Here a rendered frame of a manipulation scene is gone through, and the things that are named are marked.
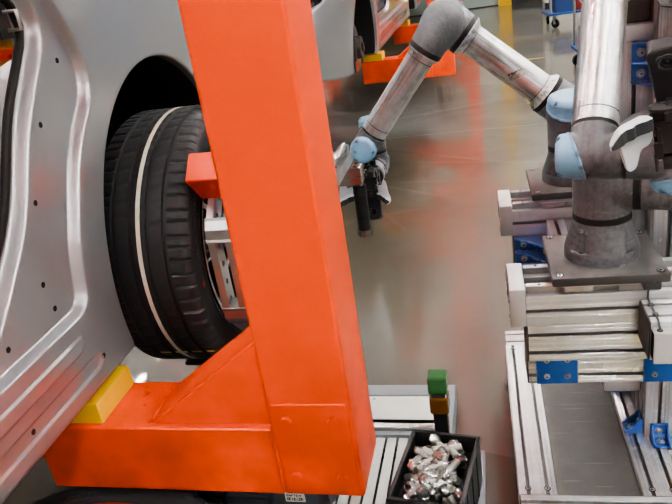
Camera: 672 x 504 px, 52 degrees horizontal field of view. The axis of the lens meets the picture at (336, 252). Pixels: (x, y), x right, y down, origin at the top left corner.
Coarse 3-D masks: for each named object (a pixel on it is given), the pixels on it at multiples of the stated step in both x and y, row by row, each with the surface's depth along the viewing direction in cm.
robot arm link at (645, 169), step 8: (640, 152) 107; (648, 152) 107; (640, 160) 108; (648, 160) 107; (640, 168) 108; (648, 168) 108; (632, 176) 110; (640, 176) 109; (648, 176) 109; (656, 176) 108; (664, 176) 107; (656, 184) 109; (664, 184) 108; (664, 192) 109
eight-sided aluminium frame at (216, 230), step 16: (208, 208) 155; (208, 224) 153; (224, 224) 152; (208, 240) 154; (224, 240) 153; (224, 256) 159; (224, 272) 158; (224, 288) 158; (240, 288) 157; (224, 304) 160; (240, 304) 159; (240, 320) 162
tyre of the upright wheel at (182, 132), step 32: (128, 128) 165; (160, 128) 162; (192, 128) 159; (128, 160) 157; (160, 160) 155; (128, 192) 155; (160, 192) 152; (192, 192) 153; (128, 224) 154; (160, 224) 151; (192, 224) 153; (128, 256) 154; (160, 256) 152; (192, 256) 152; (128, 288) 156; (160, 288) 154; (192, 288) 153; (128, 320) 161; (160, 320) 160; (192, 320) 158; (224, 320) 167; (160, 352) 173; (192, 352) 172
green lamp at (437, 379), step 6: (432, 372) 144; (438, 372) 144; (444, 372) 143; (432, 378) 142; (438, 378) 142; (444, 378) 141; (432, 384) 142; (438, 384) 142; (444, 384) 142; (432, 390) 143; (438, 390) 142; (444, 390) 142
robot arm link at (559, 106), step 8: (552, 96) 184; (560, 96) 183; (568, 96) 182; (552, 104) 182; (560, 104) 180; (568, 104) 179; (552, 112) 182; (560, 112) 180; (568, 112) 179; (552, 120) 183; (560, 120) 181; (568, 120) 180; (552, 128) 184; (560, 128) 182; (568, 128) 181; (552, 136) 185; (552, 144) 186
